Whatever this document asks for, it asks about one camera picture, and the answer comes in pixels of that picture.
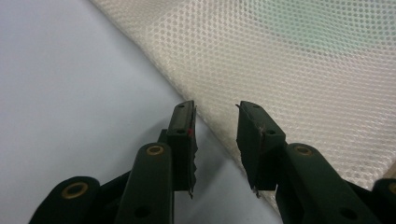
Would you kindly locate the beige mesh laundry bag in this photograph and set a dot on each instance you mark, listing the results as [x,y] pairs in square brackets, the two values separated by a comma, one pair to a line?
[280,68]

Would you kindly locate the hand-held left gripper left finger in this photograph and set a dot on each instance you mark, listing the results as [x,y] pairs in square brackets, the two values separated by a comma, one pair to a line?
[180,149]

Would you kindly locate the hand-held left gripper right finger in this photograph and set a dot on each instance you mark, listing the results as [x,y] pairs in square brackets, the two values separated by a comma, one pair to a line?
[258,146]

